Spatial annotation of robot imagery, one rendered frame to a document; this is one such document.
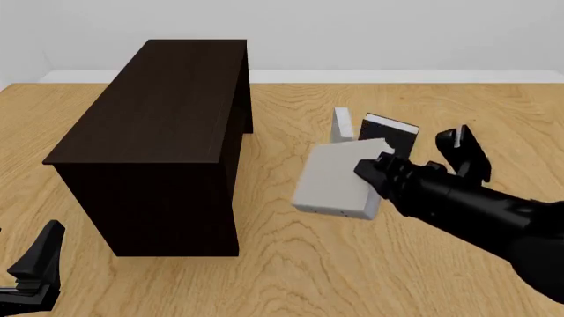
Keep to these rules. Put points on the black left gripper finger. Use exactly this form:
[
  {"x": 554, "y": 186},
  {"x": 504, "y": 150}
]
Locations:
[{"x": 42, "y": 257}]

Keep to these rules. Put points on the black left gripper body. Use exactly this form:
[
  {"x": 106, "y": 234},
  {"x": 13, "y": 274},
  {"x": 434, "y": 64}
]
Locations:
[{"x": 26, "y": 298}]

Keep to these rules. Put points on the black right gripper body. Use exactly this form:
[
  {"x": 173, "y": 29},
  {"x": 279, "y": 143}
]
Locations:
[{"x": 407, "y": 178}]

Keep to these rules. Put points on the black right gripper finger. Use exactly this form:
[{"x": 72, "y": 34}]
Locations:
[{"x": 371, "y": 173}]

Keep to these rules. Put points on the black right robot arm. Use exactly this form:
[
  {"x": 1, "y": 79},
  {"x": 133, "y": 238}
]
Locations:
[{"x": 498, "y": 218}]

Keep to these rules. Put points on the black book with white pages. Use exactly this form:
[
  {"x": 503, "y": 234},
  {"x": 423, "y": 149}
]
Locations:
[{"x": 388, "y": 137}]

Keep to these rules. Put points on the white standing book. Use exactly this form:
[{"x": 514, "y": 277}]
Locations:
[{"x": 343, "y": 123}]

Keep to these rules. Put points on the dark brown wooden cabinet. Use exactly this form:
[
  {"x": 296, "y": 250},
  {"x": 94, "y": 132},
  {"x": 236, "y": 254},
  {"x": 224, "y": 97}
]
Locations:
[{"x": 150, "y": 138}]

